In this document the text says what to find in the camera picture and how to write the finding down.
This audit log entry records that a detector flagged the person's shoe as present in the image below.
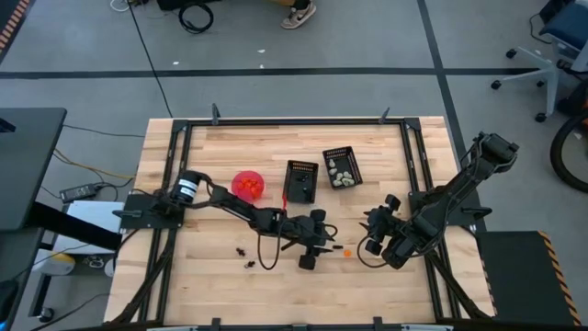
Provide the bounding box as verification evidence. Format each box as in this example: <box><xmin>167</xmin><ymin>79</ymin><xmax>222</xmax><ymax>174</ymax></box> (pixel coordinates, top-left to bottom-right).
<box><xmin>279</xmin><ymin>0</ymin><xmax>318</xmax><ymax>30</ymax></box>

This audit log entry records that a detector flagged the coiled black floor cable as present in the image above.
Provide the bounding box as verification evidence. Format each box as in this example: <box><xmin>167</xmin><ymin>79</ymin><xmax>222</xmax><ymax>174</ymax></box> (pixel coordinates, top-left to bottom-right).
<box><xmin>177</xmin><ymin>2</ymin><xmax>215</xmax><ymax>35</ymax></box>

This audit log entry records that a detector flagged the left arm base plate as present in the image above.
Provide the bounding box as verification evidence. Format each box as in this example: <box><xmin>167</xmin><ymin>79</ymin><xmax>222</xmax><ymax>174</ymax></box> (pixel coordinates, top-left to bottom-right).
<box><xmin>112</xmin><ymin>192</ymin><xmax>185</xmax><ymax>230</ymax></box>

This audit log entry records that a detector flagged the black floor box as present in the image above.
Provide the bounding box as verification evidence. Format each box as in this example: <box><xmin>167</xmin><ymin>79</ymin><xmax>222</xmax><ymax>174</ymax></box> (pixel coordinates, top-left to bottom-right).
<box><xmin>156</xmin><ymin>0</ymin><xmax>221</xmax><ymax>11</ymax></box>

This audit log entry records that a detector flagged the long black floor cable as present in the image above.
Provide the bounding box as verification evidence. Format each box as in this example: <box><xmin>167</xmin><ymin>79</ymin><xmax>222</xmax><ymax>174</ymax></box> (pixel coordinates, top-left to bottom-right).
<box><xmin>126</xmin><ymin>0</ymin><xmax>175</xmax><ymax>119</ymax></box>

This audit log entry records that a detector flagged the black desk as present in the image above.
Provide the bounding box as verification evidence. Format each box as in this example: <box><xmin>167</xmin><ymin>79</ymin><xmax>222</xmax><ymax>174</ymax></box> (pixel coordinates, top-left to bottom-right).
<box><xmin>0</xmin><ymin>108</ymin><xmax>68</xmax><ymax>232</ymax></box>

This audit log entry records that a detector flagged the black diagonal desk beam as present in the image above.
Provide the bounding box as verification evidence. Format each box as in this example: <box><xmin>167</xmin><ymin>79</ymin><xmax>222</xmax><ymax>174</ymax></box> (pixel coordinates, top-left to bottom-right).
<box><xmin>27</xmin><ymin>201</ymin><xmax>123</xmax><ymax>252</ymax></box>

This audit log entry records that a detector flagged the white and blue office chair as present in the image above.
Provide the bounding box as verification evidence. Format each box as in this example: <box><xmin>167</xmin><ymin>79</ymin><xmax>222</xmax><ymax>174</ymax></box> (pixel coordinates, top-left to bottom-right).
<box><xmin>490</xmin><ymin>0</ymin><xmax>588</xmax><ymax>124</ymax></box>

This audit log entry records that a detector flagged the black aluminium table frame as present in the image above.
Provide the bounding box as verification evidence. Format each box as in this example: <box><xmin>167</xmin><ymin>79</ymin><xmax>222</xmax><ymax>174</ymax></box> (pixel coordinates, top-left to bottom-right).
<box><xmin>104</xmin><ymin>117</ymin><xmax>496</xmax><ymax>331</ymax></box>

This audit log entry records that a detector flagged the thick black hose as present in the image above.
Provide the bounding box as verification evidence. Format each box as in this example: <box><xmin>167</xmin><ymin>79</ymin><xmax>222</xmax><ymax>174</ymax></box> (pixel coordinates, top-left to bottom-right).
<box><xmin>549</xmin><ymin>114</ymin><xmax>588</xmax><ymax>194</ymax></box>

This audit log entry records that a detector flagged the black slotted plastic basket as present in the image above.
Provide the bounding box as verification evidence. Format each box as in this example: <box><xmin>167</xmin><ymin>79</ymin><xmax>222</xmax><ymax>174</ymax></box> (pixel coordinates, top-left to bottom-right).
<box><xmin>282</xmin><ymin>159</ymin><xmax>321</xmax><ymax>205</ymax></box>
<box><xmin>322</xmin><ymin>145</ymin><xmax>364</xmax><ymax>189</ymax></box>

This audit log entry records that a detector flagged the yellow floor cable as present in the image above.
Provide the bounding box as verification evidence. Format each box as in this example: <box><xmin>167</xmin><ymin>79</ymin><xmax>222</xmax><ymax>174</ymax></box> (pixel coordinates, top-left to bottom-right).
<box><xmin>51</xmin><ymin>147</ymin><xmax>135</xmax><ymax>181</ymax></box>

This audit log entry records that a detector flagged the black platform with hazard stripe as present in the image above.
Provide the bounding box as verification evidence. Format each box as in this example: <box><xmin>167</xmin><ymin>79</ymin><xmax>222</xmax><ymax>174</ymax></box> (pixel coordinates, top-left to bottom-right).
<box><xmin>475</xmin><ymin>229</ymin><xmax>583</xmax><ymax>327</ymax></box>

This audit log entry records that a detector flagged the black mat with hazard stripe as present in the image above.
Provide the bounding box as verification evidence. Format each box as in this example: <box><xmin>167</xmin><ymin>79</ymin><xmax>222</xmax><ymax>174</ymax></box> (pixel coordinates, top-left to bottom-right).
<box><xmin>0</xmin><ymin>0</ymin><xmax>32</xmax><ymax>54</ymax></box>

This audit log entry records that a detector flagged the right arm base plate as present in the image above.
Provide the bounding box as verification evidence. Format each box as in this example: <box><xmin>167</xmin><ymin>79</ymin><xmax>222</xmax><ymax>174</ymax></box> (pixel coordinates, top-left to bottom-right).
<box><xmin>407</xmin><ymin>190</ymin><xmax>493</xmax><ymax>227</ymax></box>

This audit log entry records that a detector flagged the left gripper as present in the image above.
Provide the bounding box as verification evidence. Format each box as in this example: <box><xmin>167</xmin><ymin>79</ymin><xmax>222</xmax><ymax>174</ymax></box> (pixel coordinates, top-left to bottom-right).
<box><xmin>284</xmin><ymin>210</ymin><xmax>340</xmax><ymax>270</ymax></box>

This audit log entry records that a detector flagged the yellow and white object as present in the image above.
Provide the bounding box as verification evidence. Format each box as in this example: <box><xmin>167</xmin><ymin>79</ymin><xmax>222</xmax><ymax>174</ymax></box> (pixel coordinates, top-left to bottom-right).
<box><xmin>31</xmin><ymin>251</ymin><xmax>77</xmax><ymax>277</ymax></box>

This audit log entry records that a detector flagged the black power adapter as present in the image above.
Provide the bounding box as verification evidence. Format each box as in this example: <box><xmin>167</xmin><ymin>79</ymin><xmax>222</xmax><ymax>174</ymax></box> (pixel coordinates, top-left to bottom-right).
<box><xmin>58</xmin><ymin>182</ymin><xmax>98</xmax><ymax>204</ymax></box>

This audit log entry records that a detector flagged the thin black floor cable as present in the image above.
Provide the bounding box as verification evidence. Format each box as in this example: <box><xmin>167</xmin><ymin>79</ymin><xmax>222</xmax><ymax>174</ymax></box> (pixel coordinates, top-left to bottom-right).
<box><xmin>62</xmin><ymin>122</ymin><xmax>146</xmax><ymax>139</ymax></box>

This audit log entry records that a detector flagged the pink plastic bowl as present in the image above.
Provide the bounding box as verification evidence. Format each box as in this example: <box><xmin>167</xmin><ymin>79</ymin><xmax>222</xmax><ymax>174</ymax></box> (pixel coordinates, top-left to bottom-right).
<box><xmin>230</xmin><ymin>169</ymin><xmax>266</xmax><ymax>204</ymax></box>

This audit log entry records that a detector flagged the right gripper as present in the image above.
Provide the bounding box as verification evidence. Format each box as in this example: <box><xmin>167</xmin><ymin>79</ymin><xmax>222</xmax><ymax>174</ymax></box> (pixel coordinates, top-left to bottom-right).
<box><xmin>359</xmin><ymin>194</ymin><xmax>406</xmax><ymax>257</ymax></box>

